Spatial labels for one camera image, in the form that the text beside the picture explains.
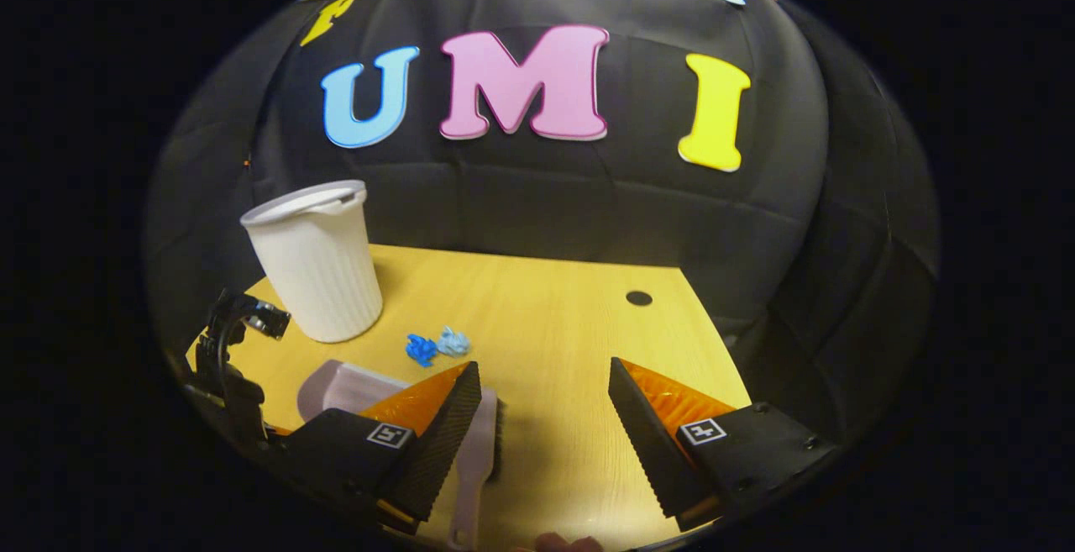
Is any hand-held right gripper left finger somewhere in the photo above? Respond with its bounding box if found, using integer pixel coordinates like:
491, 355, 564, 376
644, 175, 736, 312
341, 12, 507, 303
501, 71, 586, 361
267, 360, 484, 536

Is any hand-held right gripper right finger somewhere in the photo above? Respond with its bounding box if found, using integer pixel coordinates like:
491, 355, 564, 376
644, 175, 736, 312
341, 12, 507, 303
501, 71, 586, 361
608, 356, 842, 534

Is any pink small broom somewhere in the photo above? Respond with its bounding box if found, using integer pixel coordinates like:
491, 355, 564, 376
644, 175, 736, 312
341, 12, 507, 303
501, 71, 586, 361
449, 386, 506, 551

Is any pink dustpan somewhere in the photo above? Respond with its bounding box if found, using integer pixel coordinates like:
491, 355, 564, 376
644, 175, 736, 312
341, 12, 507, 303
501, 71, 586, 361
296, 359, 412, 423

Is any light blue paper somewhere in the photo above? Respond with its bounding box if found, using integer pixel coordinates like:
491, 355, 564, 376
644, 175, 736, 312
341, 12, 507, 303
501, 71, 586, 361
436, 326, 472, 359

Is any white ribbed garbage bin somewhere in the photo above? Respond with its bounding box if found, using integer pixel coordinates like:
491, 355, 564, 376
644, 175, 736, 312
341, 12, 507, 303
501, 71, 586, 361
240, 180, 385, 344

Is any wooden desktop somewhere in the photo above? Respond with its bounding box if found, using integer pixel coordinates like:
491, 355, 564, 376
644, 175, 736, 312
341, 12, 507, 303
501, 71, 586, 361
186, 243, 753, 552

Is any black quilted wall cloth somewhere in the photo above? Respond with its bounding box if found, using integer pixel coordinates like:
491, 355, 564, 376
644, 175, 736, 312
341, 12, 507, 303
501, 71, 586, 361
756, 0, 941, 444
144, 6, 282, 301

